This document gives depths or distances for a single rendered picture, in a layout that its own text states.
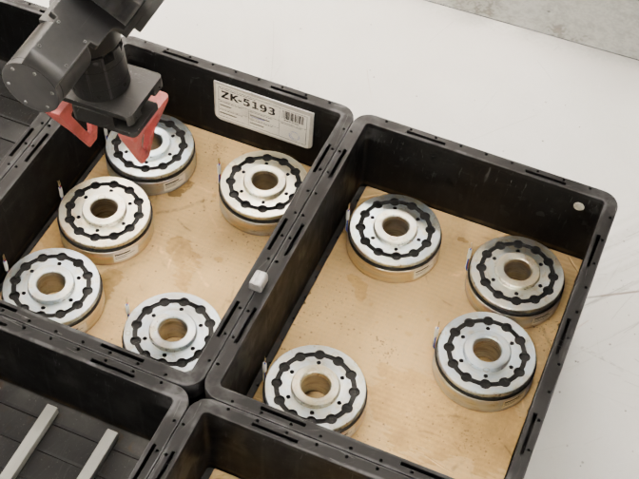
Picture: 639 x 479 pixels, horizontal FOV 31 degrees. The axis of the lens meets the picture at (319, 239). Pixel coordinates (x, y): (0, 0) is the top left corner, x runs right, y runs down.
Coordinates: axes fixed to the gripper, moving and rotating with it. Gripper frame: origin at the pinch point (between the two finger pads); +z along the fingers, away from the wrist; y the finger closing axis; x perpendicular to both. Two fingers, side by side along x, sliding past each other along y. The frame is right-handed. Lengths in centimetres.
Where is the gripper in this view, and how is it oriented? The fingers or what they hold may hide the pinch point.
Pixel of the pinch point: (117, 145)
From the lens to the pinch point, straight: 123.7
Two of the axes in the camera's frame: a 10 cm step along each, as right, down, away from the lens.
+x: 4.1, -7.2, 5.5
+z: 0.4, 6.2, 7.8
